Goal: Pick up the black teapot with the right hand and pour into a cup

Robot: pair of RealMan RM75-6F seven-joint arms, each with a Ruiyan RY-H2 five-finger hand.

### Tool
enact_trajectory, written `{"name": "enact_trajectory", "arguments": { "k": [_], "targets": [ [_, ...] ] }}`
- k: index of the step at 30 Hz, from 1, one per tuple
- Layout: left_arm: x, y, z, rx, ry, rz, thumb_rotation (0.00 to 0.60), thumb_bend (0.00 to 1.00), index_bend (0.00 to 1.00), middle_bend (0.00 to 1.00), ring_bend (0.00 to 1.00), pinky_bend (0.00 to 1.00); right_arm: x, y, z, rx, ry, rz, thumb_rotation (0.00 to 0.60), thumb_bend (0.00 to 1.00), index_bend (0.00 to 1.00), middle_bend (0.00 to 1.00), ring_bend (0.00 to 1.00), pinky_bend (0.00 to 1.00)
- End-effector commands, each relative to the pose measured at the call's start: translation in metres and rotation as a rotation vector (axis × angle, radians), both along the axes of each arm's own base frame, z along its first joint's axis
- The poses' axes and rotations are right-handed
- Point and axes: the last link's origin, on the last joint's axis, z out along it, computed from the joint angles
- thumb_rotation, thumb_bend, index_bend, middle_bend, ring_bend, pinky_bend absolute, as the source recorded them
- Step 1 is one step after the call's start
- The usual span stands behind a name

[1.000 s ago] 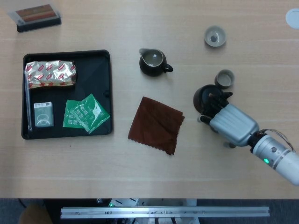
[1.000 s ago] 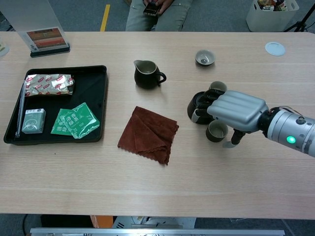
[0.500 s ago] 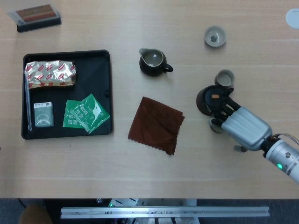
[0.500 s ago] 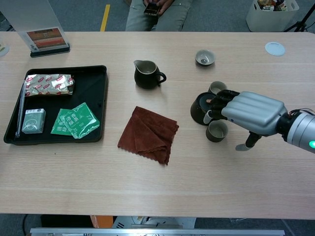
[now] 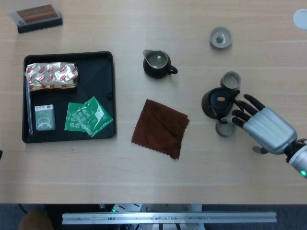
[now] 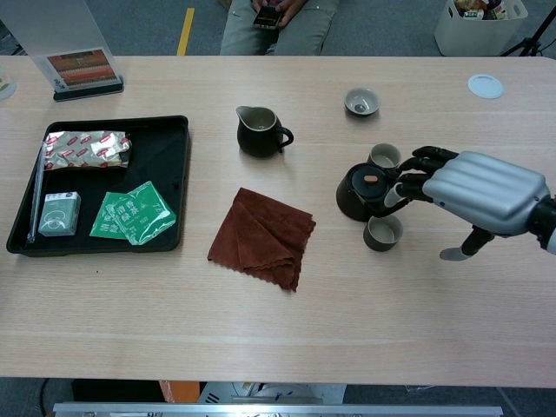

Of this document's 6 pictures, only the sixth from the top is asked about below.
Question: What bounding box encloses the aluminium rail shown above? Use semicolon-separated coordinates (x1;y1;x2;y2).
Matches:
51;401;504;417

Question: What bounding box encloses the grey teacup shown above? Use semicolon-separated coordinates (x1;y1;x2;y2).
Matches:
367;142;403;170
344;87;381;119
362;215;404;252

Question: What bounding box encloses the white storage bin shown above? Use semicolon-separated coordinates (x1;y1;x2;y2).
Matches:
434;0;529;57

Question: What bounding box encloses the acrylic sign stand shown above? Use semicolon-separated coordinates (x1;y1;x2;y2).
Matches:
0;0;125;103

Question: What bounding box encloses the black plastic tray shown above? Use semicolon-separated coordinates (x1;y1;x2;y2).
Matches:
5;115;191;258

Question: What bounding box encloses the orange panel under table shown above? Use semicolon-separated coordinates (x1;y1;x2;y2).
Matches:
158;380;201;403

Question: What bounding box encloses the black smartphone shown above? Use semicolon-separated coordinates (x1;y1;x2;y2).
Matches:
253;4;286;30

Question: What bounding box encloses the silver foil tea packet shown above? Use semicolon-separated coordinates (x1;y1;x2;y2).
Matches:
43;129;133;171

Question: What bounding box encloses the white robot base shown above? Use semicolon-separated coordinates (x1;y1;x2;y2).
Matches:
197;381;348;405

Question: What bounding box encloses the green tea sachet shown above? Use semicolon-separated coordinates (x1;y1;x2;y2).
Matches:
115;180;177;247
89;191;131;239

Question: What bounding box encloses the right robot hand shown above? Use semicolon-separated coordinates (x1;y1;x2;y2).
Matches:
384;145;551;261

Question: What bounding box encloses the grey-green small tea box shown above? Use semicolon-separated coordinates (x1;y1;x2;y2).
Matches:
37;191;83;237

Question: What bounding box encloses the black teapot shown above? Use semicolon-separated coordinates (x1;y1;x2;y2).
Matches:
335;162;407;223

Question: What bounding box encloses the white table grommet cap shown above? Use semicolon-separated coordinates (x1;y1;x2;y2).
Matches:
467;73;505;100

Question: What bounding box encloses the black tripod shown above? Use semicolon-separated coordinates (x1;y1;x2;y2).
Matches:
500;3;556;58

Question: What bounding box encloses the black pitcher with handle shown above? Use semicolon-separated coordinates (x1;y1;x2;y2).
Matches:
235;105;295;159

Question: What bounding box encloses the seated person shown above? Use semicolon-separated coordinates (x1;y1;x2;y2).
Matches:
220;0;341;56

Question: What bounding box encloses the white round dish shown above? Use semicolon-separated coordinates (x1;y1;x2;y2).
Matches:
0;64;17;103

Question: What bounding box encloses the brown folded cloth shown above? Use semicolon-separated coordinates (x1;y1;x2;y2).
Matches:
207;187;317;293

